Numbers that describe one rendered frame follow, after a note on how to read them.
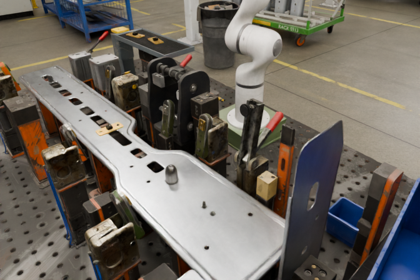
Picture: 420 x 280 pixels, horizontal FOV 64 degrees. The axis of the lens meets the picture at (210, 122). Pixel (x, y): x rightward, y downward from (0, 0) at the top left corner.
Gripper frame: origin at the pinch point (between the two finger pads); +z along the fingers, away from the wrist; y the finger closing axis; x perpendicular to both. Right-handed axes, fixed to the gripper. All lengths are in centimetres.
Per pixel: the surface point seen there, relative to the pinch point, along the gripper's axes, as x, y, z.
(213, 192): 34, 20, 45
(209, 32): -209, -192, 100
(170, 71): 0.7, 7.5, 26.6
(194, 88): 8.0, 4.5, 30.7
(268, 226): 50, 19, 45
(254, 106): 35.9, 9.4, 24.2
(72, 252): -1, 49, 75
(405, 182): 55, -57, 75
